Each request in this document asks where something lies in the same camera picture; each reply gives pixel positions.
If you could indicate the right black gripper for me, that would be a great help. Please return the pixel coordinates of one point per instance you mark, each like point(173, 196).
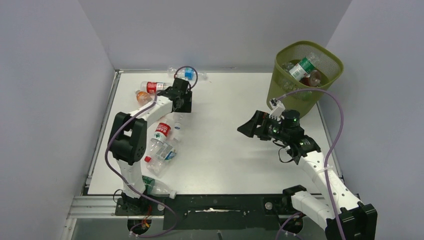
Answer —
point(259, 118)

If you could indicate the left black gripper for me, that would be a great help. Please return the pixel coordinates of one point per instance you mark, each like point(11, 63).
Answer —
point(186, 108)

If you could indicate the orange drink bottle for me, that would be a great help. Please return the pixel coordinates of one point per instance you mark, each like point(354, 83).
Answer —
point(143, 98)

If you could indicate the amber tea bottle red label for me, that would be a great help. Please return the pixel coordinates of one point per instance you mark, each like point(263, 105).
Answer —
point(313, 79)

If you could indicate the green tea bottle white cap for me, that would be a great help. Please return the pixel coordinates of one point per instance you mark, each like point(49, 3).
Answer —
point(305, 96)

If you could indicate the clear water bottle blue cap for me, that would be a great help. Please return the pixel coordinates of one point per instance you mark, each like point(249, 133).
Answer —
point(287, 67)

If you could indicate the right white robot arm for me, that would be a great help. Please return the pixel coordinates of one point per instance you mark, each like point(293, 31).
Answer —
point(344, 215)

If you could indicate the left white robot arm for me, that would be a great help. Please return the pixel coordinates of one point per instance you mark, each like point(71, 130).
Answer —
point(127, 142)

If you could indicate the green mesh waste bin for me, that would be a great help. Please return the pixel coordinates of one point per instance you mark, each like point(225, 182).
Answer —
point(329, 66)

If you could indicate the clear bottle blue label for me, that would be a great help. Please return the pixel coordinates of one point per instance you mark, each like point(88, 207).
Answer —
point(186, 73)

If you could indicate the clear bottle red label top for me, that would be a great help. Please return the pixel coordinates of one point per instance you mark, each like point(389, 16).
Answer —
point(152, 87)

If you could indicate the clear bottle red label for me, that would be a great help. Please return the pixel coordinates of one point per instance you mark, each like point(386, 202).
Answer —
point(159, 136)
point(152, 87)

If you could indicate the clear bottle red label left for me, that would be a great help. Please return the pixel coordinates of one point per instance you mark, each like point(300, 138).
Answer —
point(159, 136)

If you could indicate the crushed clear bottle white cap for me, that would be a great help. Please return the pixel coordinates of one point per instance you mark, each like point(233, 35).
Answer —
point(162, 156)

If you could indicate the clear bottle dark green label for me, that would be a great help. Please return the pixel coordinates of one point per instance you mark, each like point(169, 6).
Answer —
point(157, 188)

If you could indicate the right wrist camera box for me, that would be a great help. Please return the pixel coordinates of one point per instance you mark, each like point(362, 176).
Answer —
point(277, 109)

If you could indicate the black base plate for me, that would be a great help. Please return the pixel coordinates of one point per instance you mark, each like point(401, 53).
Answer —
point(205, 212)

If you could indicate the aluminium frame rail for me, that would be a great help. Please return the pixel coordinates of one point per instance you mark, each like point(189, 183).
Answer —
point(93, 217)

